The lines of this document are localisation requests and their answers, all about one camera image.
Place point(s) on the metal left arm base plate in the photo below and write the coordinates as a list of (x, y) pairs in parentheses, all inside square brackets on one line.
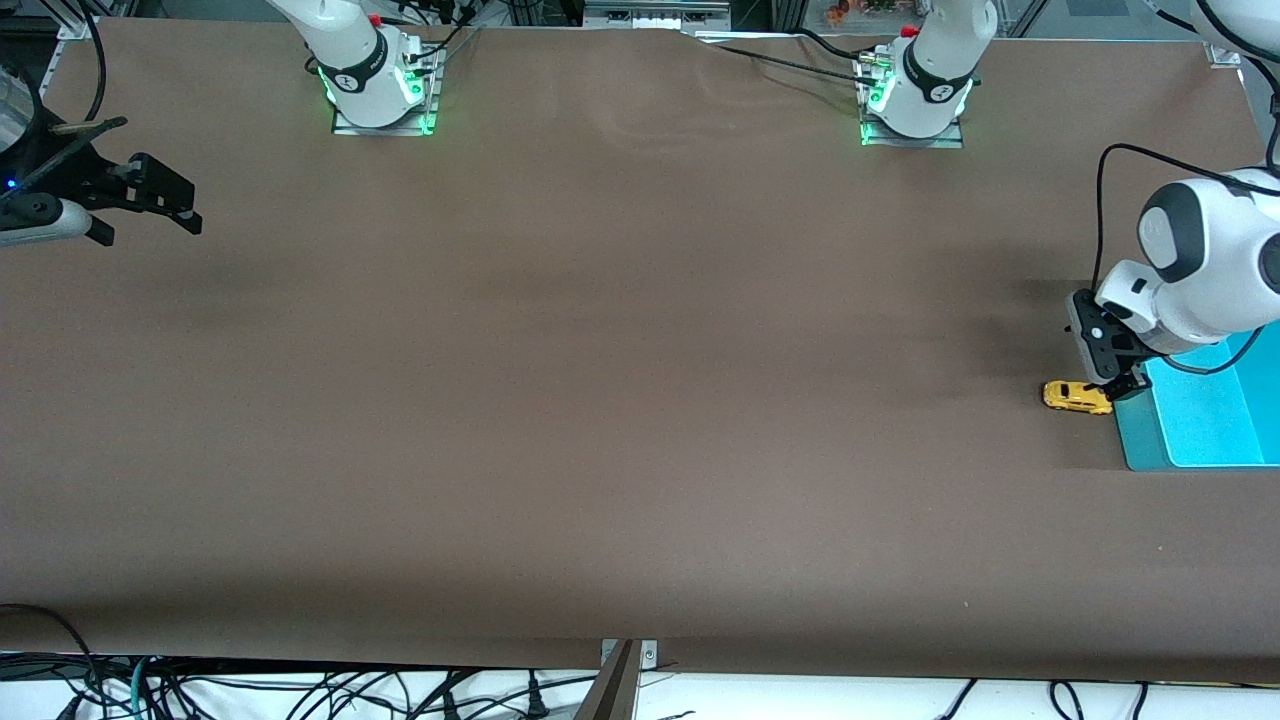
[(910, 143)]

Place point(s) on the dark slanted bar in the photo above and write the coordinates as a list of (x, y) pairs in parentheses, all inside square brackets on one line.
[(610, 695)]

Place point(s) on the aluminium corner bracket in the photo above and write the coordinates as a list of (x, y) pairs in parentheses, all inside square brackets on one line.
[(1222, 52)]

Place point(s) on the small metal table bracket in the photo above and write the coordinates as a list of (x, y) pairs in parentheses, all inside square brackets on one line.
[(650, 655)]

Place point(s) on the grey power strip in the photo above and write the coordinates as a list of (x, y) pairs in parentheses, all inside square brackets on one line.
[(655, 15)]

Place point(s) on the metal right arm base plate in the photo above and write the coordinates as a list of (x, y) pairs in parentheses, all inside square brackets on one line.
[(385, 131)]

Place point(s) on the aluminium frame rail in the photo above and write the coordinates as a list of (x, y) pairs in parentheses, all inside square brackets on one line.
[(78, 28)]

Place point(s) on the thin brown rod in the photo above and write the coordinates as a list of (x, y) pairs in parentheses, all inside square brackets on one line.
[(90, 126)]

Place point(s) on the teal plastic bin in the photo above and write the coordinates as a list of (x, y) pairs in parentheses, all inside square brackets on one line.
[(1200, 430)]

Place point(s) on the yellow beetle toy car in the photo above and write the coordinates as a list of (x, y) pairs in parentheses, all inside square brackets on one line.
[(1070, 398)]

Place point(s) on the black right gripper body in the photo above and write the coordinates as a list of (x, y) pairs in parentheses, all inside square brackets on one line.
[(82, 180)]

